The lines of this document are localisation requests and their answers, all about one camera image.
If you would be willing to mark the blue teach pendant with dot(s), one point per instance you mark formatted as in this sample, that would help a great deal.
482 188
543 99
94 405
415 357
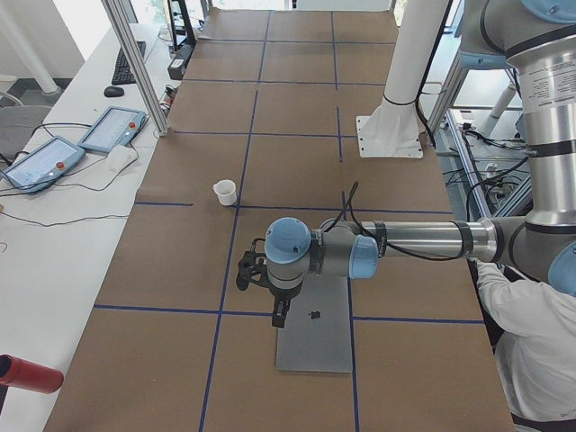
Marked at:
117 126
44 166

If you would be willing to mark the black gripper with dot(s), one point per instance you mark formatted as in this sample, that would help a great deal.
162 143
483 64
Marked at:
283 296

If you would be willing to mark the white ceramic cup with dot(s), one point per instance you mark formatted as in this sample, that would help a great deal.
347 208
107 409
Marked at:
226 192

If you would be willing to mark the black keyboard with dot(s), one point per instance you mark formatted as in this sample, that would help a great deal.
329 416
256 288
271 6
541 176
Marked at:
122 74

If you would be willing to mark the red cylinder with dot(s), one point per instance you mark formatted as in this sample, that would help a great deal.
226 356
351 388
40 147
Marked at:
26 375

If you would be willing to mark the person in white hoodie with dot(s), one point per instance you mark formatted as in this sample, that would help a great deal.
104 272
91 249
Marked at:
535 355

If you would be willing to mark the black computer mouse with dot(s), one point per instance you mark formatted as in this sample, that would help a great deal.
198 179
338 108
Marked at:
113 91

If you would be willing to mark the white pedestal column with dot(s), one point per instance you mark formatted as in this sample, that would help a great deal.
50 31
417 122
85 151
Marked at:
392 130

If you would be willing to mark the far blue teach pendant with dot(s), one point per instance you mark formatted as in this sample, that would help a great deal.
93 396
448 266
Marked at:
117 126

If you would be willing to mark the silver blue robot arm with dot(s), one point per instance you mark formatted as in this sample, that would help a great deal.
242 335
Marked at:
537 38

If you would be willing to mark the white folded cloth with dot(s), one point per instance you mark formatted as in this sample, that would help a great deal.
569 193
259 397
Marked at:
119 158

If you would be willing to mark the aluminium frame rack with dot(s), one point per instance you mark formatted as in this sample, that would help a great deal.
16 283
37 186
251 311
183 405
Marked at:
476 119

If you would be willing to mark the grey closed laptop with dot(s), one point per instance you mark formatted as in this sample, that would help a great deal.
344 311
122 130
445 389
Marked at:
316 336

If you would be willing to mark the black box on table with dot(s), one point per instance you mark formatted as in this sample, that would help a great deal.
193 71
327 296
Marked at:
179 63

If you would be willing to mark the near blue teach pendant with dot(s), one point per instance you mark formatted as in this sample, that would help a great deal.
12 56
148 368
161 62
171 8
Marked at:
44 166

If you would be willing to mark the black monitor stand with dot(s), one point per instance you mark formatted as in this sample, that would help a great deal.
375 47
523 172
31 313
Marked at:
179 24

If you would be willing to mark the aluminium frame post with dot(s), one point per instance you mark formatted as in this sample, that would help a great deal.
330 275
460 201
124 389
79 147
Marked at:
122 28

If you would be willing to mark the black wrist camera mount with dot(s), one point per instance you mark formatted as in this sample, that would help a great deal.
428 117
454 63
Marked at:
252 268

